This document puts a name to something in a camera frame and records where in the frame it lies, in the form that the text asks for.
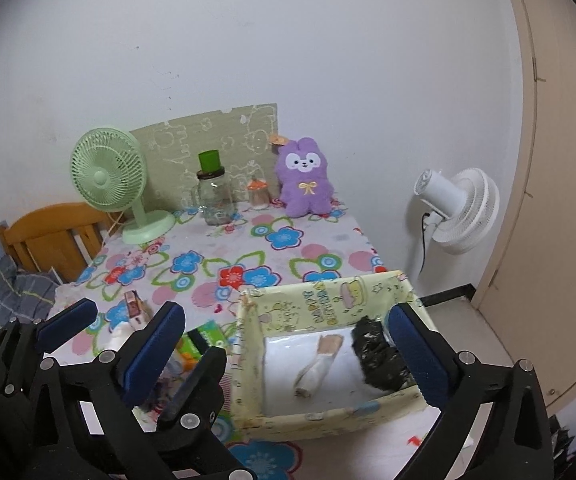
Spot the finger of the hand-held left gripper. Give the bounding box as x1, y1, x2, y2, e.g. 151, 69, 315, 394
0, 297, 99, 411
155, 347, 256, 480

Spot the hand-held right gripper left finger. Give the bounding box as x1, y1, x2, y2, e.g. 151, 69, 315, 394
30, 301, 187, 480

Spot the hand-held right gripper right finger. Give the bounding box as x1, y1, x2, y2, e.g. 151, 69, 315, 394
387, 302, 554, 480

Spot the black cloth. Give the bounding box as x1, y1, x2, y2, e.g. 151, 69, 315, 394
350, 316, 415, 391

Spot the green and orange packet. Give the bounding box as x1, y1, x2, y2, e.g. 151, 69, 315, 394
177, 320, 231, 363

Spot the yellow patterned fabric storage box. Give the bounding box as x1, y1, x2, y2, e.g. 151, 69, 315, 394
231, 270, 431, 442

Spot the beige sock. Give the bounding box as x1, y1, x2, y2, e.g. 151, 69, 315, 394
293, 334, 344, 400

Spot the small pink box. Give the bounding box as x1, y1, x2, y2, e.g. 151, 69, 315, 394
124, 290, 152, 328

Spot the grey plaid cloth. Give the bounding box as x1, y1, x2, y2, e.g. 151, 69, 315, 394
0, 255, 62, 332

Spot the green table fan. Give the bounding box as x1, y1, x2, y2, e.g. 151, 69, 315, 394
70, 126, 176, 245

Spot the white standing fan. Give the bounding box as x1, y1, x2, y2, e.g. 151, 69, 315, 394
413, 167, 500, 255

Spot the small jar with orange lid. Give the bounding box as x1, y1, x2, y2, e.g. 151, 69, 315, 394
247, 178, 272, 210

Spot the green cup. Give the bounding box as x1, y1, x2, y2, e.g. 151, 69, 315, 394
198, 150, 225, 174

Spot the purple plush bunny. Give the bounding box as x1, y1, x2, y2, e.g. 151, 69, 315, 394
270, 132, 335, 219

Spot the beige wooden door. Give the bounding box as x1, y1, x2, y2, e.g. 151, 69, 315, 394
470, 0, 576, 413

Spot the green patterned board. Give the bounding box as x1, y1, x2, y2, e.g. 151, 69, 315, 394
129, 103, 279, 211

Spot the white fan cable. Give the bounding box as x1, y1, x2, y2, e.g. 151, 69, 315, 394
100, 209, 125, 250

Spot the black fan cable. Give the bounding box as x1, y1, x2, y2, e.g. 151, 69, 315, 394
419, 211, 436, 277

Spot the glass jar with handle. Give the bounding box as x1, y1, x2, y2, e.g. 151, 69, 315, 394
188, 167, 235, 226

